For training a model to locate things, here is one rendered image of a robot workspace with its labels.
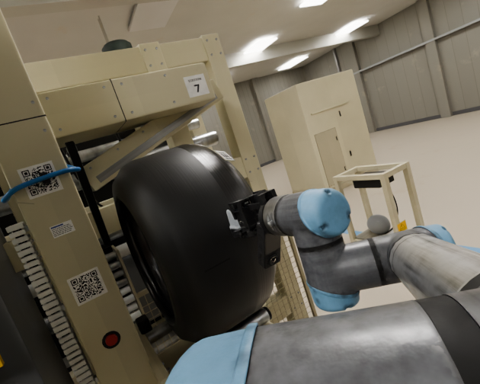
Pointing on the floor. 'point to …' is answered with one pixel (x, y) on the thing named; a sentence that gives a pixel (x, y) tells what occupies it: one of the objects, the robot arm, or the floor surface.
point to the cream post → (55, 208)
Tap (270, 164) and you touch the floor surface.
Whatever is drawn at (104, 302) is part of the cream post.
